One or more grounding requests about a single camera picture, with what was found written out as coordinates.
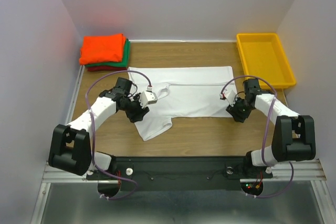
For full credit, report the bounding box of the orange folded t shirt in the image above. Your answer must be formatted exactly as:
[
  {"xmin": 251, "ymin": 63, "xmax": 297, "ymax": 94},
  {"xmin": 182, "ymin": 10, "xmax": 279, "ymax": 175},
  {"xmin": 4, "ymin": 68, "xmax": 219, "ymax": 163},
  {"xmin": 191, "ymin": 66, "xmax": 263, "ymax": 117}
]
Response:
[{"xmin": 79, "ymin": 34, "xmax": 127, "ymax": 65}]

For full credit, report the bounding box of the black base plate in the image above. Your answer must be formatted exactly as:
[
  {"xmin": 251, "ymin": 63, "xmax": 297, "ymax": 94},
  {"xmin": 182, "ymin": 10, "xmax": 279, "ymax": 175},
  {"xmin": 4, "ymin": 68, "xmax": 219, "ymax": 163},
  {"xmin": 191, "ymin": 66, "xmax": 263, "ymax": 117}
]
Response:
[{"xmin": 86, "ymin": 156, "xmax": 274, "ymax": 193}]

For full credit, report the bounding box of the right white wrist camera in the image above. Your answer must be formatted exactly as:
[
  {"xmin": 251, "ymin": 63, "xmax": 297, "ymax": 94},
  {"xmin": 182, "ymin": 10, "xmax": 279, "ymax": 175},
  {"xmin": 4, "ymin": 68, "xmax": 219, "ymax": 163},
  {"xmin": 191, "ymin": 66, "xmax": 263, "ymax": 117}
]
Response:
[{"xmin": 220, "ymin": 89, "xmax": 237, "ymax": 106}]

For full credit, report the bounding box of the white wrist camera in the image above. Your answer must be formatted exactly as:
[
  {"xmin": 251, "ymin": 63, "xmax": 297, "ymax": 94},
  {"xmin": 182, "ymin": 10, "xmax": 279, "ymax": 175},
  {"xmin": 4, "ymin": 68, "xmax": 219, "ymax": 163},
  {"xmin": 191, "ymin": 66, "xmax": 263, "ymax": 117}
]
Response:
[
  {"xmin": 220, "ymin": 89, "xmax": 237, "ymax": 106},
  {"xmin": 139, "ymin": 91, "xmax": 158, "ymax": 109}
]

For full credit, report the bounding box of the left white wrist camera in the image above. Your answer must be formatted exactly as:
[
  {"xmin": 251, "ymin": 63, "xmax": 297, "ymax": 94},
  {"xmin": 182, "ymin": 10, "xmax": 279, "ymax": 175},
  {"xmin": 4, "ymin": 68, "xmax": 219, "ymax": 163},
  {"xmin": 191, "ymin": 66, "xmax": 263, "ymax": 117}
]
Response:
[{"xmin": 139, "ymin": 91, "xmax": 158, "ymax": 109}]

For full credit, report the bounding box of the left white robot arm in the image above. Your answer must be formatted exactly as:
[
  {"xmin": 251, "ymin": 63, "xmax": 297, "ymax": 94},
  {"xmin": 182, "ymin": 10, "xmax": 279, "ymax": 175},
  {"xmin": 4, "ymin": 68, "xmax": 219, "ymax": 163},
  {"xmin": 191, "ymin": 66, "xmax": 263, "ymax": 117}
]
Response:
[{"xmin": 48, "ymin": 78, "xmax": 157, "ymax": 179}]

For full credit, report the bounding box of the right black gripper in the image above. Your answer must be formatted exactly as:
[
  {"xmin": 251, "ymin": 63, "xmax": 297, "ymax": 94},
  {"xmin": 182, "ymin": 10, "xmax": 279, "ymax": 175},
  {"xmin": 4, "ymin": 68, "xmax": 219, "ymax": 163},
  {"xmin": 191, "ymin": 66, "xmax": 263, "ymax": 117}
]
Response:
[{"xmin": 225, "ymin": 95, "xmax": 254, "ymax": 123}]

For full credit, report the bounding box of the red folded t shirt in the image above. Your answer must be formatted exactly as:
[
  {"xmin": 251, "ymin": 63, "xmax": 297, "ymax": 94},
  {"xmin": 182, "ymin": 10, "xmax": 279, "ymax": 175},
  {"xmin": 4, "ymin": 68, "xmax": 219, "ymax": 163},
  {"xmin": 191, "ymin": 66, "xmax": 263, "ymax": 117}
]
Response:
[{"xmin": 87, "ymin": 65, "xmax": 127, "ymax": 72}]

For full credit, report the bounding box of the white t shirt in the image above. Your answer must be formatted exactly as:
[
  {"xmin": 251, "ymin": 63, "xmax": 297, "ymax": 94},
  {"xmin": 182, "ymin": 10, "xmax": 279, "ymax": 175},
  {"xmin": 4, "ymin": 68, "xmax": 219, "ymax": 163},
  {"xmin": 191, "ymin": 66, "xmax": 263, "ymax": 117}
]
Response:
[{"xmin": 128, "ymin": 66, "xmax": 237, "ymax": 141}]

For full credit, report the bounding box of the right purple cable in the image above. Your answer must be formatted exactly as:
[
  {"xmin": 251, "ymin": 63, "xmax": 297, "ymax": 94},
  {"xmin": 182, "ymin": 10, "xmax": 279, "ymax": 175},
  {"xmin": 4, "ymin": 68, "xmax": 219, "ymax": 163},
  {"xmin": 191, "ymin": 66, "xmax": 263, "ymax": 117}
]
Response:
[{"xmin": 219, "ymin": 74, "xmax": 294, "ymax": 198}]

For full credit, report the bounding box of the yellow plastic tray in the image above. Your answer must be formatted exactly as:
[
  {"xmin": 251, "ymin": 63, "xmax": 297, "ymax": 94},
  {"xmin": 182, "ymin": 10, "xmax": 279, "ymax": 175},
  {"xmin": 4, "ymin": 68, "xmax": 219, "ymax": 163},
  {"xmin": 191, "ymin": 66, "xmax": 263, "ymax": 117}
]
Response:
[{"xmin": 236, "ymin": 33, "xmax": 296, "ymax": 89}]

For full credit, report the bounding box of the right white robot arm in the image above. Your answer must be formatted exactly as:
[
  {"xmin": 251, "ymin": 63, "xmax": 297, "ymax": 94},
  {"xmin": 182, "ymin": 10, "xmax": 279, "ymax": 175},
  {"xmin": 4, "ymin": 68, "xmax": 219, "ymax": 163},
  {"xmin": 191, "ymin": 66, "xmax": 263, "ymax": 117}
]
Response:
[{"xmin": 220, "ymin": 76, "xmax": 316, "ymax": 177}]

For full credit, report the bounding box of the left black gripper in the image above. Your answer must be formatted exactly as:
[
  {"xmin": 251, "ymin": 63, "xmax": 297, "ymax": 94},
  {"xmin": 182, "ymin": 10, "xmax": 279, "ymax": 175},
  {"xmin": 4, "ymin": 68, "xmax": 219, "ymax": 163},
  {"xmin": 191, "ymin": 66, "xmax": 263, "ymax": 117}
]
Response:
[{"xmin": 121, "ymin": 92, "xmax": 149, "ymax": 123}]

